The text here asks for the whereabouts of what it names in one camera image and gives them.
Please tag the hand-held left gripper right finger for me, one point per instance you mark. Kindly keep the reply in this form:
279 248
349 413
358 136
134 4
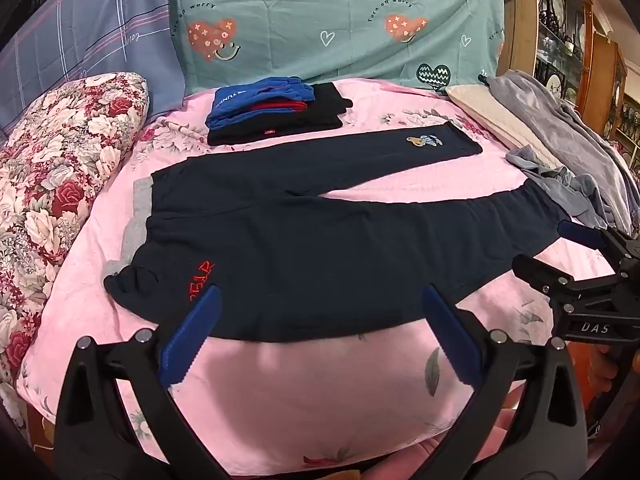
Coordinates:
450 335

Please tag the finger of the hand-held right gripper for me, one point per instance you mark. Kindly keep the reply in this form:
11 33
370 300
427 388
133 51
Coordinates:
537 272
575 232

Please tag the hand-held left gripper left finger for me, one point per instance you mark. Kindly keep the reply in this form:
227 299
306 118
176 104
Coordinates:
192 330

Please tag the navy pants with grey waistband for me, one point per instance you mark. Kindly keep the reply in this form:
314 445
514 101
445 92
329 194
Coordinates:
325 240

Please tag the person's right hand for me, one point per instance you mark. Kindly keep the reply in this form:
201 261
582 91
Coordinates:
602 367

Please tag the blue-grey garment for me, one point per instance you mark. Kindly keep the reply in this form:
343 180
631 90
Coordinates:
565 185

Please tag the grey garment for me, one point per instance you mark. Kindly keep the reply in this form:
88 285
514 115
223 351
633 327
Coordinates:
555 120

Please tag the pink floral bed sheet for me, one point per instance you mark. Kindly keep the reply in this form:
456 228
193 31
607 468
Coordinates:
300 400

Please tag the wooden display cabinet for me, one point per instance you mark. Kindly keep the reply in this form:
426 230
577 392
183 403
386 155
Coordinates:
600 65

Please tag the floral quilt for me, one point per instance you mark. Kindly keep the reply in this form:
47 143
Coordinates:
55 185

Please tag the blue folded garment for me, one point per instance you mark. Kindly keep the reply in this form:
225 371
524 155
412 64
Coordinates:
245 97

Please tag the red folded garment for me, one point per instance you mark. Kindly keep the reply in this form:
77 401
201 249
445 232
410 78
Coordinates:
277 106

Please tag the black folded garment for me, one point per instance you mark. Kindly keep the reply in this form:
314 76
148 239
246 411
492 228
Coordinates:
320 112

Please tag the blue plaid pillow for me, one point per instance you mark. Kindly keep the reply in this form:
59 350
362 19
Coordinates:
85 25

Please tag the teal heart print sheet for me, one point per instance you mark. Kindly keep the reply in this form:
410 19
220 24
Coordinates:
325 15

